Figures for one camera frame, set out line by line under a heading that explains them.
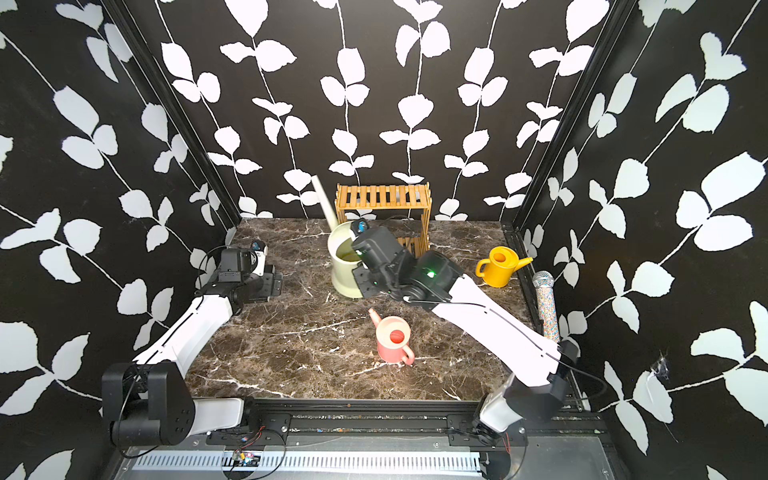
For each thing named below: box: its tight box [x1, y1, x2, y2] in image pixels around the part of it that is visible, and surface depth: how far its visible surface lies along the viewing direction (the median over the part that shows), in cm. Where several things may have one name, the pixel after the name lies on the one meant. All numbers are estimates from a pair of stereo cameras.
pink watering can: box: [368, 308, 415, 365], surface depth 81 cm
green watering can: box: [311, 174, 363, 299], surface depth 69 cm
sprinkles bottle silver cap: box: [532, 270, 560, 343], surface depth 75 cm
